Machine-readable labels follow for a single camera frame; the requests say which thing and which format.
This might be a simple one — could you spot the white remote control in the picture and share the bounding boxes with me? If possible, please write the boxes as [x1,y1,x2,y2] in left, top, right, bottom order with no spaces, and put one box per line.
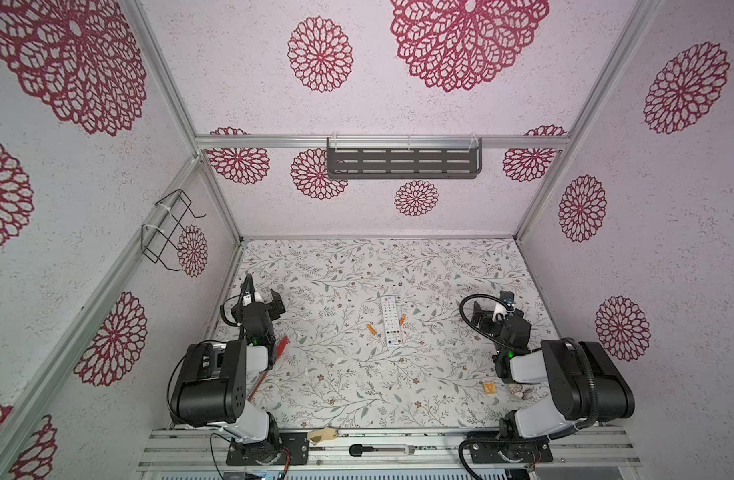
[380,296,404,347]

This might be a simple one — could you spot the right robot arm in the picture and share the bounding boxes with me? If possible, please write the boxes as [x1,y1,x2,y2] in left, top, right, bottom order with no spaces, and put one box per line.
[459,299,635,445]

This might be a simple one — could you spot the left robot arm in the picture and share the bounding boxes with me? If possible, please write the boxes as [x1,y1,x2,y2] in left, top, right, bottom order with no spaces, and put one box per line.
[167,293,286,451]

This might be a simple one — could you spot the red kitchen tongs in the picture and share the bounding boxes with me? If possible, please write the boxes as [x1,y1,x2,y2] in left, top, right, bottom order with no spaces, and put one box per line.
[246,335,291,402]

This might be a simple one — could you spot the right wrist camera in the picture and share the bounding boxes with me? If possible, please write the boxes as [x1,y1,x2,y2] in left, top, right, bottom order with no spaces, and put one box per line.
[493,290,515,321]

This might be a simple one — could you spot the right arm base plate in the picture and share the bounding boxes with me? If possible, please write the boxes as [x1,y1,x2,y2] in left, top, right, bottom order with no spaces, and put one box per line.
[463,430,554,464]

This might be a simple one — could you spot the black wire wall rack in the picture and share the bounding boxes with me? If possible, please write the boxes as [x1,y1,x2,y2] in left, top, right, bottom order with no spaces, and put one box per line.
[139,189,206,273]

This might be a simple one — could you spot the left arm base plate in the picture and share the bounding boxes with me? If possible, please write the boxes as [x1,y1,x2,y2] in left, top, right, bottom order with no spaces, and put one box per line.
[226,432,309,467]

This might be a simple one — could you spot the black handled tool on rail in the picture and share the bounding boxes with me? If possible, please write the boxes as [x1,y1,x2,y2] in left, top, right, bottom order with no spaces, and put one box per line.
[348,444,416,458]

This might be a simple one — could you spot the grey slotted wall shelf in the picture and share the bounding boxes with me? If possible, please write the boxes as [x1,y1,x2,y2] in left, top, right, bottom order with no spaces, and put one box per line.
[325,137,483,181]

